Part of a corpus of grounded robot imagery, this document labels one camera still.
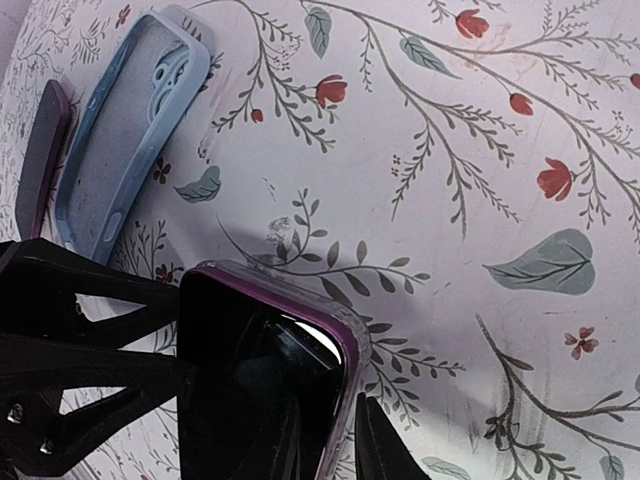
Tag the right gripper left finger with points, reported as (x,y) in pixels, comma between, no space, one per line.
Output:
(300,440)

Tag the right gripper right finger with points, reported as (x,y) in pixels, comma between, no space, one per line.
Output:
(380,453)

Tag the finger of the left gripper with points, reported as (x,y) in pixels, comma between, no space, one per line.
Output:
(40,286)
(59,402)

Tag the clear magsafe phone case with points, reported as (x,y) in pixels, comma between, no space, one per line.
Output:
(322,346)

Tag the black purple phone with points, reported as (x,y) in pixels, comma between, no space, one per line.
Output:
(224,420)

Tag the left black phone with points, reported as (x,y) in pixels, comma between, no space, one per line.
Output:
(45,143)

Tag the light blue phone case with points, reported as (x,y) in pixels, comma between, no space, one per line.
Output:
(153,77)

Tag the floral table mat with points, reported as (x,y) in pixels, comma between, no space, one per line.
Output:
(463,174)

